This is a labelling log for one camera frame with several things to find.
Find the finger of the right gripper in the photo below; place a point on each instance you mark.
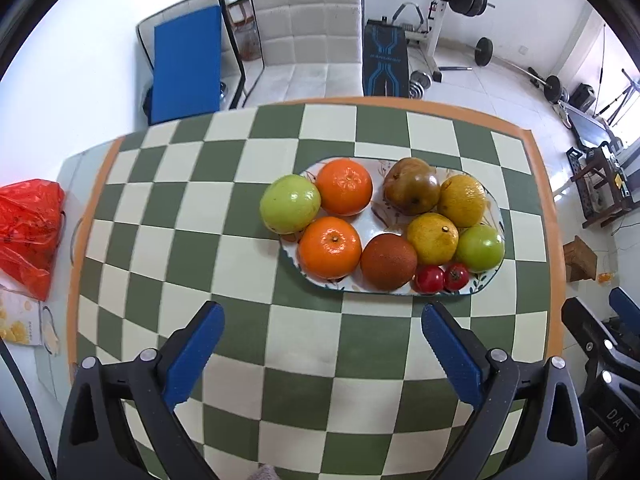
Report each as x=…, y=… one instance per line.
x=627, y=310
x=610, y=399

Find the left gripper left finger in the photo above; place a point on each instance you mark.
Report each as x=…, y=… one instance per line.
x=96, y=441

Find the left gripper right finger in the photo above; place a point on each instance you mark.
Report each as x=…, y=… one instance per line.
x=549, y=441

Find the red tomato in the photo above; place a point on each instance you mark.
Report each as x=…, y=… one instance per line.
x=429, y=280
x=456, y=276

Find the dark red orange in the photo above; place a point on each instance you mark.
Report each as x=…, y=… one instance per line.
x=388, y=262

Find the green apple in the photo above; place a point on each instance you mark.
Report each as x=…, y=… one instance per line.
x=289, y=204
x=480, y=248

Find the cardboard box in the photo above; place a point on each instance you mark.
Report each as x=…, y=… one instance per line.
x=580, y=261

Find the snack package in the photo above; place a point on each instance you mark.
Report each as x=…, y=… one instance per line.
x=19, y=318

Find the green apple on plate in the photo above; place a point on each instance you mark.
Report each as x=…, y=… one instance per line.
x=480, y=248

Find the yellow lemon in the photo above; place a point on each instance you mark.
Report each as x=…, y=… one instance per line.
x=434, y=237
x=462, y=200

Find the green white checkered tablecloth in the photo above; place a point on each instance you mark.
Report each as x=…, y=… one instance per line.
x=319, y=379

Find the red plastic bag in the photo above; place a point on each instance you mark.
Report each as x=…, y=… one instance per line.
x=31, y=224

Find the brown green pear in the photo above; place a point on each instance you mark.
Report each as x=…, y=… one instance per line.
x=411, y=186

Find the oval white ceramic plate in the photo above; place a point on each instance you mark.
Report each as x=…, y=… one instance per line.
x=380, y=217

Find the barbell on floor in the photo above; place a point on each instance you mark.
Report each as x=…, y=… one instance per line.
x=483, y=53

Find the bright orange mandarin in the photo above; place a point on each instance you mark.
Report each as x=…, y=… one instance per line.
x=345, y=187

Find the black blue exercise mat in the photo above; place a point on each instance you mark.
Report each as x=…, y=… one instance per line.
x=385, y=70

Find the weight bench rack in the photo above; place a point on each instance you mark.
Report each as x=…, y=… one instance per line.
x=422, y=30

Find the blue foam mat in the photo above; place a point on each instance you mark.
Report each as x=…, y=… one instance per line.
x=187, y=66

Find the white padded chair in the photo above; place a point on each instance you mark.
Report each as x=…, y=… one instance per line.
x=310, y=49

